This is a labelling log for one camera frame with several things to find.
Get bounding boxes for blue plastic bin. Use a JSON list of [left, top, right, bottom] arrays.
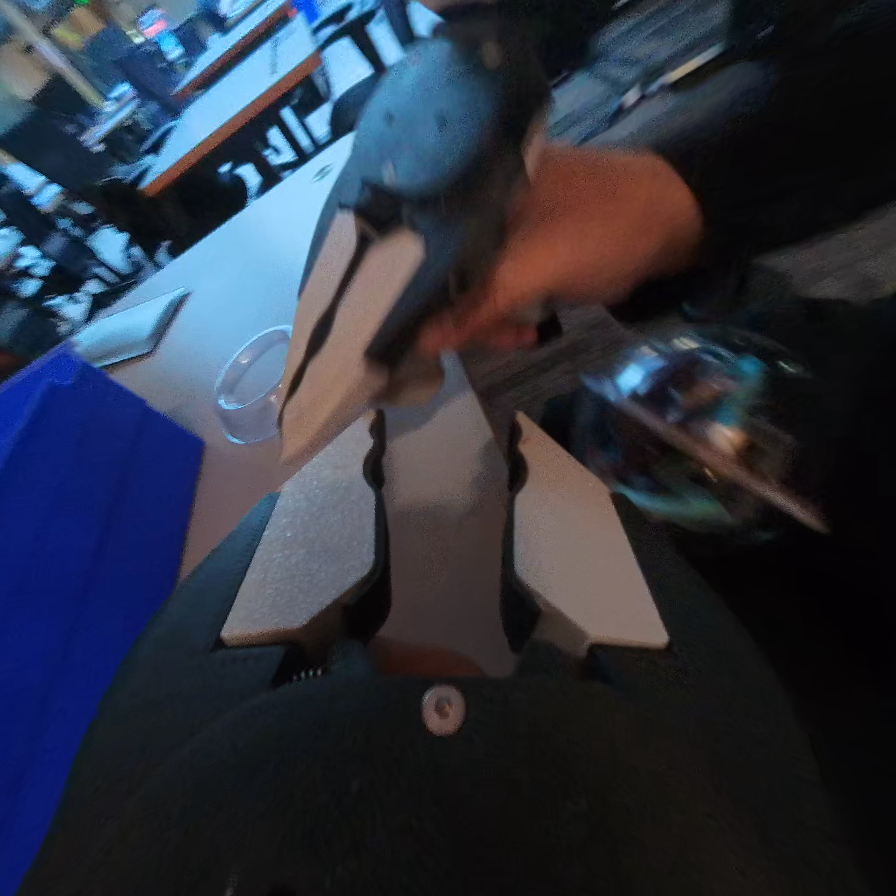
[[0, 346, 205, 896]]

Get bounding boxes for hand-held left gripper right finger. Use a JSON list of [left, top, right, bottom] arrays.
[[500, 413, 669, 653]]

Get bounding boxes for person's right forearm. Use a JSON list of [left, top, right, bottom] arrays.
[[658, 0, 896, 323]]

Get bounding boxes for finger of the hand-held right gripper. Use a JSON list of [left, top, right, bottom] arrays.
[[279, 231, 449, 464], [279, 206, 373, 429]]

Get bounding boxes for clear plastic ring stand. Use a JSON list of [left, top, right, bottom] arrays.
[[213, 325, 295, 445]]

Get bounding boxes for grey flat pad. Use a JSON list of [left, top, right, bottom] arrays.
[[70, 287, 191, 370]]

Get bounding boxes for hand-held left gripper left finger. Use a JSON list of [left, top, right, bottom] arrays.
[[220, 409, 390, 643]]

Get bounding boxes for person's right hand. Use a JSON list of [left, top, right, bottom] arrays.
[[419, 147, 703, 361]]

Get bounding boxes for wood-edged office table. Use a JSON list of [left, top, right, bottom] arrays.
[[136, 10, 330, 198]]

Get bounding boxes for clear plastic maze ball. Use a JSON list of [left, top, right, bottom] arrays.
[[580, 328, 833, 543]]

